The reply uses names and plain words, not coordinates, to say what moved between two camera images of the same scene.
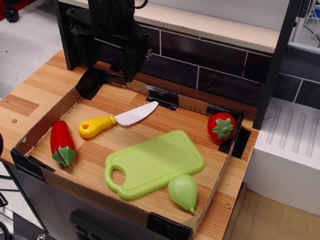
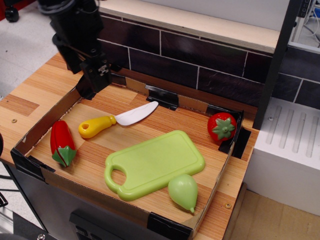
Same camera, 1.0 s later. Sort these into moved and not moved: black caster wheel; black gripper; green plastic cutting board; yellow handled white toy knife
Moved: black gripper
Not moved: black caster wheel; green plastic cutting board; yellow handled white toy knife
